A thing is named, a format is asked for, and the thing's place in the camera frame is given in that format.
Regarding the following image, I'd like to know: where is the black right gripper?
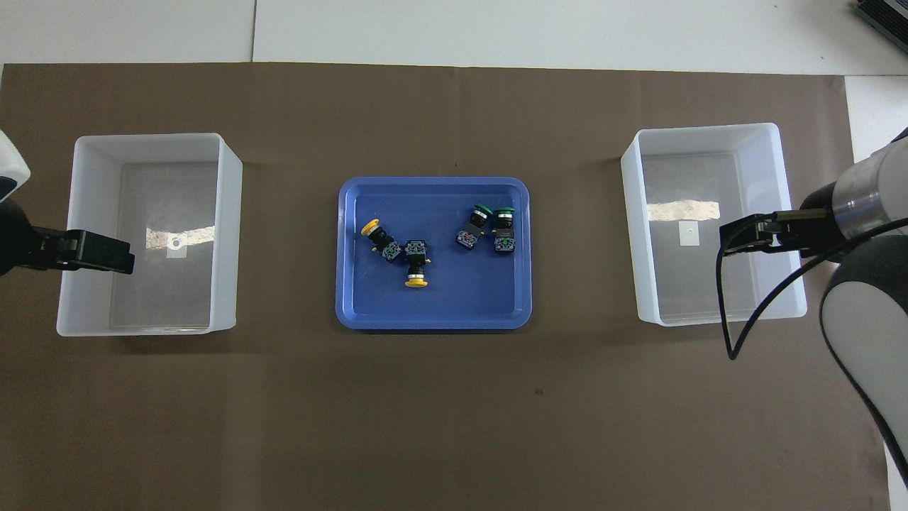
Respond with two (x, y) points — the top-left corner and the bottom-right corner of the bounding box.
(719, 181), (842, 260)

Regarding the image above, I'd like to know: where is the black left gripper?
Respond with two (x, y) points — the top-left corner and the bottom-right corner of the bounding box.
(0, 199), (136, 278)

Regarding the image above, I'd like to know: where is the green push button switch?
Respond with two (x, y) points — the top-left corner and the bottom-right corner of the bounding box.
(493, 207), (516, 256)
(455, 204), (493, 251)

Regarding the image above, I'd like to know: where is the yellow push button switch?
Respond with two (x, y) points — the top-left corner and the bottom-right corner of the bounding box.
(404, 239), (431, 289)
(360, 219), (403, 265)

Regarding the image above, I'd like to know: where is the translucent white plastic box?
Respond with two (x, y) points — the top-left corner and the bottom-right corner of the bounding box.
(621, 123), (808, 327)
(56, 133), (243, 337)

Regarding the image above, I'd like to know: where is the dark grey ribbed device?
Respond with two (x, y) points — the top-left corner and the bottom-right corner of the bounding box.
(853, 0), (908, 43)

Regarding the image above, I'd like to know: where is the blue plastic tray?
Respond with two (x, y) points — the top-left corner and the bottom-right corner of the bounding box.
(335, 176), (533, 331)

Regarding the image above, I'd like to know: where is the brown paper table mat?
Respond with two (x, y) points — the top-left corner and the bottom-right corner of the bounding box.
(0, 62), (891, 511)

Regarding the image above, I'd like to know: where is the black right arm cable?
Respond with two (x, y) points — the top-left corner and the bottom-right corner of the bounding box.
(716, 213), (908, 361)

